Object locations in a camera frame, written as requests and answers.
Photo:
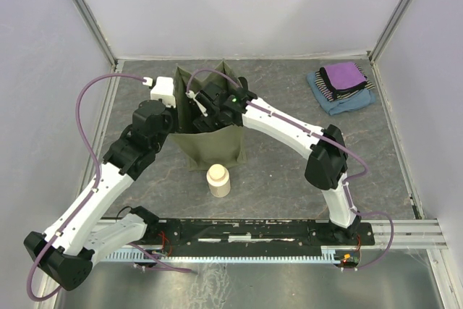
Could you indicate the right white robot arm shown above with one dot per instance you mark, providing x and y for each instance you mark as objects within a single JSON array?
[{"x": 324, "y": 149}]

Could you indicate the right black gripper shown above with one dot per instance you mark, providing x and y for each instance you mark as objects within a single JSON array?
[{"x": 204, "y": 124}]

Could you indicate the blue folded cloth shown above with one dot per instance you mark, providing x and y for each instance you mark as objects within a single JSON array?
[{"x": 356, "y": 102}]

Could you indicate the olive green canvas bag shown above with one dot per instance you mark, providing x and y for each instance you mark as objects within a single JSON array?
[{"x": 204, "y": 149}]

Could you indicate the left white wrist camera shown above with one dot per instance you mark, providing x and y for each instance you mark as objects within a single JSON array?
[{"x": 162, "y": 89}]

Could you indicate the aluminium frame rail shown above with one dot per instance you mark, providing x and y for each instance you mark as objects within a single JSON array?
[{"x": 412, "y": 233}]

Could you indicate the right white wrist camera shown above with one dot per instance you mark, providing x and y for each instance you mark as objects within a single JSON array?
[{"x": 202, "y": 100}]

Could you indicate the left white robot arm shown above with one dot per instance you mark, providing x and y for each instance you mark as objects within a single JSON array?
[{"x": 68, "y": 250}]

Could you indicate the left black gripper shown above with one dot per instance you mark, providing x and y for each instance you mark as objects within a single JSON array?
[{"x": 171, "y": 111}]

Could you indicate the purple folded cloth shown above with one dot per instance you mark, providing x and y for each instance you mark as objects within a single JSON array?
[{"x": 342, "y": 76}]

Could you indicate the cream round jar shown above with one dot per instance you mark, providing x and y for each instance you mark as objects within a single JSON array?
[{"x": 218, "y": 180}]

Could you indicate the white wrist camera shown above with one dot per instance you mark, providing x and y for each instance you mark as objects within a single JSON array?
[
  {"x": 202, "y": 100},
  {"x": 162, "y": 89}
]

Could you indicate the striped folded cloth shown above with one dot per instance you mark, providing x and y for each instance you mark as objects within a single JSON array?
[{"x": 337, "y": 95}]

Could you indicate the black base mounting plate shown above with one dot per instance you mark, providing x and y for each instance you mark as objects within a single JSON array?
[{"x": 234, "y": 238}]

